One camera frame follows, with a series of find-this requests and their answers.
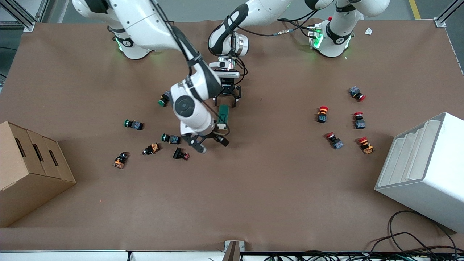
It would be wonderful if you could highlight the white stepped shelf box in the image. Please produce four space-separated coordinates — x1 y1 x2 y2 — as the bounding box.
374 112 464 233

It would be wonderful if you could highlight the brown table mat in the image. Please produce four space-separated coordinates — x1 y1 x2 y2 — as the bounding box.
0 18 464 252

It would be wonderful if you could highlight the white table edge rail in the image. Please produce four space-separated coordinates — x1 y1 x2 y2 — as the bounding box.
0 250 226 261

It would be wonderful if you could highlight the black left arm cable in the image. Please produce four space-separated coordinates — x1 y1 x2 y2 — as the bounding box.
227 9 328 87

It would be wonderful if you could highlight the aluminium frame profile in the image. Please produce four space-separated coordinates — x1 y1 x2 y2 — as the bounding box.
0 0 51 32
434 0 464 28

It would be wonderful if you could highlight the aluminium camera post bracket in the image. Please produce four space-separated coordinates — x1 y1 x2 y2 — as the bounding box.
224 240 245 261

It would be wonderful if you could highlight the green load switch white handle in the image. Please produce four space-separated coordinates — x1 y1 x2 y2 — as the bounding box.
217 104 230 132

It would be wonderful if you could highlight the brown cardboard slotted box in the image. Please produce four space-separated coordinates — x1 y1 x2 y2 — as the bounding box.
0 121 76 228

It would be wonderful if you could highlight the black cable bundle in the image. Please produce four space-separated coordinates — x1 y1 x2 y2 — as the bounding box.
265 210 464 261

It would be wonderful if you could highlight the orange black selector switch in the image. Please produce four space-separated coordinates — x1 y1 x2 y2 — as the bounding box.
142 143 161 156
113 152 129 169

